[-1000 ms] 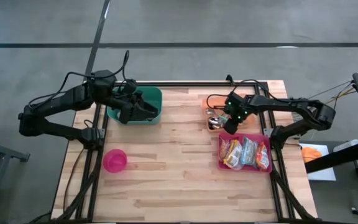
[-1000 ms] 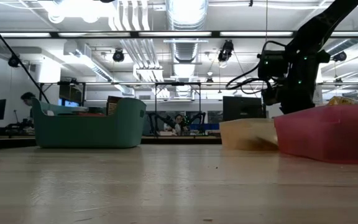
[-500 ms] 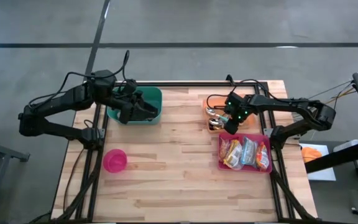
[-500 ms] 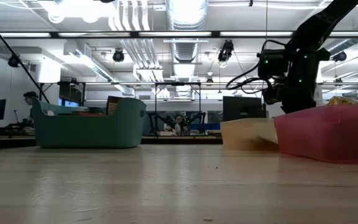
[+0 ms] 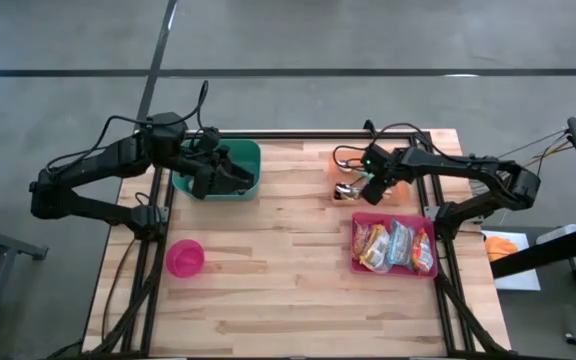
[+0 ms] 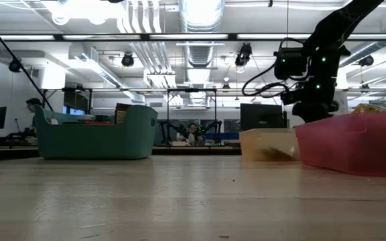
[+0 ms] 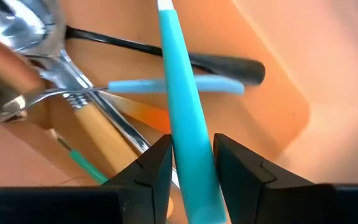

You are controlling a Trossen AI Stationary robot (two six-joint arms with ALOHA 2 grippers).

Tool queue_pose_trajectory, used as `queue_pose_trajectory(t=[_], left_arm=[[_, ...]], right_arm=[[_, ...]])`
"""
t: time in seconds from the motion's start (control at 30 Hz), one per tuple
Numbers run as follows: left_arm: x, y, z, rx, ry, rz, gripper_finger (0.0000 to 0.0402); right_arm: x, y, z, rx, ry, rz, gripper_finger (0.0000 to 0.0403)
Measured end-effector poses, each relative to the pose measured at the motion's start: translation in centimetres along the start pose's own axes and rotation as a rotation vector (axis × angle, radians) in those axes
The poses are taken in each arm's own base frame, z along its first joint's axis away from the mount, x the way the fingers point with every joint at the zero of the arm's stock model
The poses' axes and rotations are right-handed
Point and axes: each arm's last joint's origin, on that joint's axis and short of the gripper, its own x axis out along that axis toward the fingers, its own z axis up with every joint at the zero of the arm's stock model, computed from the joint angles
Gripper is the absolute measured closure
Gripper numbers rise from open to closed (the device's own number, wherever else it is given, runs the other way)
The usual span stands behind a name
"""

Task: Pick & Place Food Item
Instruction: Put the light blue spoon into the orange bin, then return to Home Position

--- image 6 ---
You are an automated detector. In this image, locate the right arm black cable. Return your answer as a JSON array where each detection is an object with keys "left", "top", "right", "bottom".
[{"left": 241, "top": 37, "right": 306, "bottom": 98}]

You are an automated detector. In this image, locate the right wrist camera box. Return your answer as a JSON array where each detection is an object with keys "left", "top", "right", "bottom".
[{"left": 273, "top": 46, "right": 310, "bottom": 81}]

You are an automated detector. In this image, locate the teal plastic bin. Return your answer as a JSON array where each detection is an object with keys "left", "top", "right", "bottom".
[{"left": 34, "top": 104, "right": 159, "bottom": 160}]

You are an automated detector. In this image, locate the silver ventilation duct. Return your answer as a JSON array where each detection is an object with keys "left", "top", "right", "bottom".
[{"left": 178, "top": 0, "right": 226, "bottom": 68}]

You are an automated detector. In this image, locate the person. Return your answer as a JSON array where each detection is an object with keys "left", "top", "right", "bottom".
[
  {"left": 176, "top": 123, "right": 204, "bottom": 145},
  {"left": 25, "top": 97, "right": 44, "bottom": 132}
]

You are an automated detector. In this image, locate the black monitor blue screen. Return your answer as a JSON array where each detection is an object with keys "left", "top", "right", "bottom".
[{"left": 62, "top": 90, "right": 89, "bottom": 116}]

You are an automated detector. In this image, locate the large black monitor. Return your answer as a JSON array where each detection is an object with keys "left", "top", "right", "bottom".
[{"left": 239, "top": 102, "right": 288, "bottom": 131}]

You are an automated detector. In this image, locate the orange plastic bin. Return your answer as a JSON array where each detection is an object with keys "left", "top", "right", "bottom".
[{"left": 239, "top": 128, "right": 300, "bottom": 163}]

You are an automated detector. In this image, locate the black ceiling spotlight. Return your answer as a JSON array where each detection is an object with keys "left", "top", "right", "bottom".
[
  {"left": 8, "top": 57, "right": 23, "bottom": 74},
  {"left": 359, "top": 55, "right": 375, "bottom": 67},
  {"left": 235, "top": 42, "right": 253, "bottom": 68},
  {"left": 121, "top": 52, "right": 135, "bottom": 68}
]

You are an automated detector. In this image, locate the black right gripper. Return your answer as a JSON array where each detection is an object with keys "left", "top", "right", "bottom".
[{"left": 279, "top": 87, "right": 340, "bottom": 124}]

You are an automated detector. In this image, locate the pink plastic bin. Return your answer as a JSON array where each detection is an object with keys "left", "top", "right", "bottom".
[{"left": 295, "top": 111, "right": 386, "bottom": 177}]

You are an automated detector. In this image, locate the black background workbench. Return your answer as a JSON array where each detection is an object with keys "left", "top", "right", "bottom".
[{"left": 0, "top": 142, "right": 243, "bottom": 157}]

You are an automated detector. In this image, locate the white pillar sign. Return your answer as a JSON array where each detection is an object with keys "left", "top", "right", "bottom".
[{"left": 334, "top": 90, "right": 349, "bottom": 113}]

